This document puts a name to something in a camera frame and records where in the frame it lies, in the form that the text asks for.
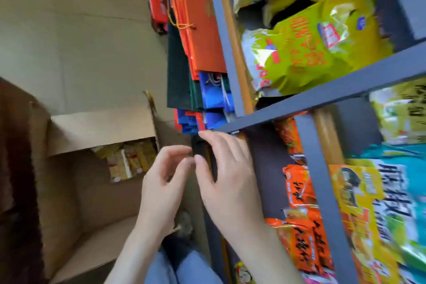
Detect person's left shoe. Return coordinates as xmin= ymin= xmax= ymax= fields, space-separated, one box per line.
xmin=173 ymin=210 xmax=193 ymax=238

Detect lime green snack bags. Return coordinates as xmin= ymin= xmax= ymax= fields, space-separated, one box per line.
xmin=241 ymin=0 xmax=395 ymax=98

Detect pink snack packet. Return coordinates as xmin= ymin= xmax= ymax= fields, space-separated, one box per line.
xmin=301 ymin=268 xmax=339 ymax=284

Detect large orange gift bag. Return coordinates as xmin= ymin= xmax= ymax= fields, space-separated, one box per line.
xmin=161 ymin=0 xmax=227 ymax=81

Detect grey metal shelf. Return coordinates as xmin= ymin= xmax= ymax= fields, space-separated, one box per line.
xmin=203 ymin=0 xmax=426 ymax=284

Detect bunch of small gift bags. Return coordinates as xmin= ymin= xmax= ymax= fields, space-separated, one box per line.
xmin=174 ymin=109 xmax=207 ymax=134

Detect person's right hand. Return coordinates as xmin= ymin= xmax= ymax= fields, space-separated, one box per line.
xmin=194 ymin=130 xmax=267 ymax=245

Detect teal noodle packets row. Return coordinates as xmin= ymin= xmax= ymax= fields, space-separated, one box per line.
xmin=346 ymin=144 xmax=426 ymax=284

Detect dark green gift bag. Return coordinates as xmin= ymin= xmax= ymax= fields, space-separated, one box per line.
xmin=166 ymin=11 xmax=204 ymax=111

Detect person's left hand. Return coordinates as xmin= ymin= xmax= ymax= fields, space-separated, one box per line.
xmin=136 ymin=145 xmax=195 ymax=238

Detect row of blue gift bags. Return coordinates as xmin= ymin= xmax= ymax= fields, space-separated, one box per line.
xmin=199 ymin=72 xmax=235 ymax=130

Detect stack of orange packets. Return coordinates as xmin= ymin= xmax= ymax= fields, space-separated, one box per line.
xmin=266 ymin=164 xmax=335 ymax=274

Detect stack of green cartoon packets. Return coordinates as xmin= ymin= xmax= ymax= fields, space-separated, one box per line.
xmin=234 ymin=262 xmax=255 ymax=284

